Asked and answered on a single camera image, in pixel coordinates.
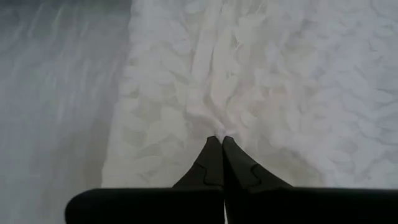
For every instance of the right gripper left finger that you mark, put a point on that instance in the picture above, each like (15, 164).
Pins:
(155, 205)

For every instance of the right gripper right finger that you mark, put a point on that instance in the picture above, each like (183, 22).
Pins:
(295, 205)

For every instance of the white garment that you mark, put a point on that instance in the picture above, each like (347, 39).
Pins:
(264, 77)

